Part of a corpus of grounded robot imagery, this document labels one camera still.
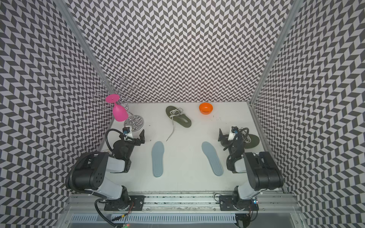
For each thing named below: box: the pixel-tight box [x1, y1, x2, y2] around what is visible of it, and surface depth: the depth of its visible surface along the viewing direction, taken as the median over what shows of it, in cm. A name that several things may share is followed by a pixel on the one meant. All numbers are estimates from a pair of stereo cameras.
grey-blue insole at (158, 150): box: [151, 141, 165, 178], surface depth 91 cm
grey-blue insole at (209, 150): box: [201, 141, 224, 177], surface depth 91 cm
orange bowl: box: [199, 102, 214, 115], surface depth 114 cm
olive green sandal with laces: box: [165, 105, 192, 142], surface depth 106 cm
